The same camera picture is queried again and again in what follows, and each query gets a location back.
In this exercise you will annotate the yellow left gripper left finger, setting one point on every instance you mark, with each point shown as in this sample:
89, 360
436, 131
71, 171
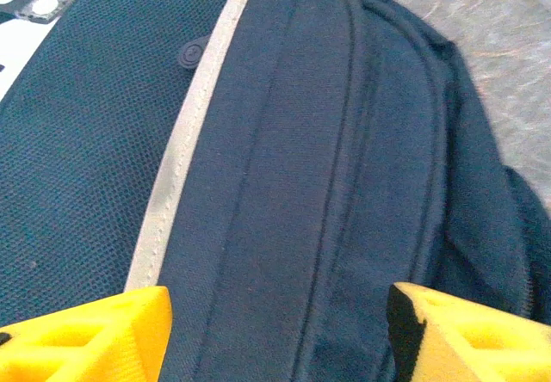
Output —
86, 343

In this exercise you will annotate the navy blue student backpack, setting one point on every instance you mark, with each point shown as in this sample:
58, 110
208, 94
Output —
301, 141

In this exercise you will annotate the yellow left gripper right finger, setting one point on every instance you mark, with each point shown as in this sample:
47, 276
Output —
473, 347

